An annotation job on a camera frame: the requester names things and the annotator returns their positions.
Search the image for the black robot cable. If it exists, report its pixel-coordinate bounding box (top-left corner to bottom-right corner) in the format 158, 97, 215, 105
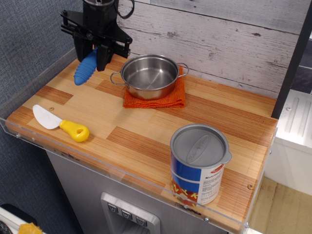
116, 0, 135, 20

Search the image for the stainless steel pot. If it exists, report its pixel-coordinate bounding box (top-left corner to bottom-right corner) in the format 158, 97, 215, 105
110, 54, 190, 100

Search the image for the yellow and black object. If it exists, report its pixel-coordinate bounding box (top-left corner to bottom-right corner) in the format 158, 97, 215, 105
0, 204, 44, 234

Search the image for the orange folded cloth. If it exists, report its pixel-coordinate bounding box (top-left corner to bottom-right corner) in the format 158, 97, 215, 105
123, 77, 186, 109

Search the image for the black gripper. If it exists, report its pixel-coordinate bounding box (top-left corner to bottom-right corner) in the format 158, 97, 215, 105
60, 4, 133, 71

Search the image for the blue labelled soup can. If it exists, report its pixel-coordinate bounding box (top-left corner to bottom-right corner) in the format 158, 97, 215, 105
170, 124, 232, 206

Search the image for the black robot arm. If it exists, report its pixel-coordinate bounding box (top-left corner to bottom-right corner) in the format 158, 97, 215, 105
60, 0, 135, 71

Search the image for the yellow handled white toy knife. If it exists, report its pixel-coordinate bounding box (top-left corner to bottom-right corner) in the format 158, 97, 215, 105
32, 104, 90, 142

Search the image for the dark vertical post right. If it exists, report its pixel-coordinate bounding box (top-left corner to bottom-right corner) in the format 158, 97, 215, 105
271, 1, 312, 119

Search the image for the white toy sink unit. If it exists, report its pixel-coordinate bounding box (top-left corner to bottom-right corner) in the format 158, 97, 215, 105
264, 90, 312, 195

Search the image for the blue handled metal fork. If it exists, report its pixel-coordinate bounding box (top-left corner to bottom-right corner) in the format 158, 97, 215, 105
74, 48, 97, 86

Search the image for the toy fridge dispenser panel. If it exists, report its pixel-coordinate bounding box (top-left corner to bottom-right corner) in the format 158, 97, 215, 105
100, 192, 161, 234

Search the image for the clear acrylic guard rail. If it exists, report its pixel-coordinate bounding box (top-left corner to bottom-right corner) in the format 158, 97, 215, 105
0, 53, 277, 234

